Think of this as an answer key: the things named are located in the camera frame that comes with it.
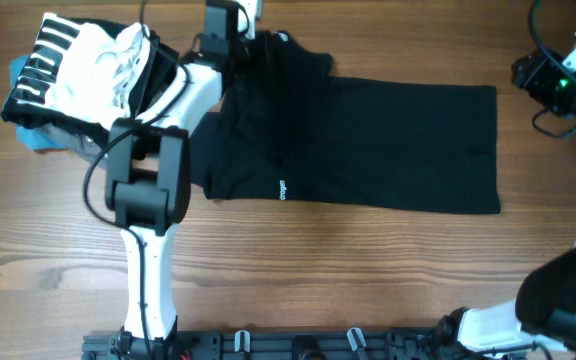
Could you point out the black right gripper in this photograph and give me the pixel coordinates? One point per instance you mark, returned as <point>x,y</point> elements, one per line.
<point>540,66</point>

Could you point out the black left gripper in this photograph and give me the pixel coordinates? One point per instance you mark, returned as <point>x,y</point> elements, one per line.
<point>264,40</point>

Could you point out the black t-shirt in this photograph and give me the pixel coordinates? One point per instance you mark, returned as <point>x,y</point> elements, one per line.
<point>289,129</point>

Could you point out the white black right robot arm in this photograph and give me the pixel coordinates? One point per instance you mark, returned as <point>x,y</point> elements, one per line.
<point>543,314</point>

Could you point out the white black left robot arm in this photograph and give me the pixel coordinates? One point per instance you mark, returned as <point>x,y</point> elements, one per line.
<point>148,182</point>

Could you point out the blue folded garment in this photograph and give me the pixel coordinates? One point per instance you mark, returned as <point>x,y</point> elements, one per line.
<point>39,139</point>

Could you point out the black folded garment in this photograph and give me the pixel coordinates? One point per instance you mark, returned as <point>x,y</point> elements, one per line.
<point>30,117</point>

